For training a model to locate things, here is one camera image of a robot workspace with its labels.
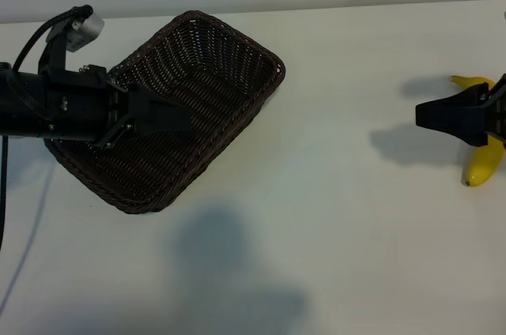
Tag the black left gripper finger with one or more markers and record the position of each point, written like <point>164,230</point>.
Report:
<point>162,125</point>
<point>158,108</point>

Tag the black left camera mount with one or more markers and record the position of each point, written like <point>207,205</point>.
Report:
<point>55,56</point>

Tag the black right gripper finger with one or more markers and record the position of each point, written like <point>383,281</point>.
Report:
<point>462,101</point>
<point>454,125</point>

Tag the dark brown wicker basket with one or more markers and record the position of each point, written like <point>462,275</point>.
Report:
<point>213,86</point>

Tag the yellow banana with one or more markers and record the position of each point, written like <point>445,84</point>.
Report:
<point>480,169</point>

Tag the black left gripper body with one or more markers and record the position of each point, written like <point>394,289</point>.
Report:
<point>79,110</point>

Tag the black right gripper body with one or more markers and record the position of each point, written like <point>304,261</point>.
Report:
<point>499,114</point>

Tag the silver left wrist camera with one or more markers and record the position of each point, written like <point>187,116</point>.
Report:
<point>85,31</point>

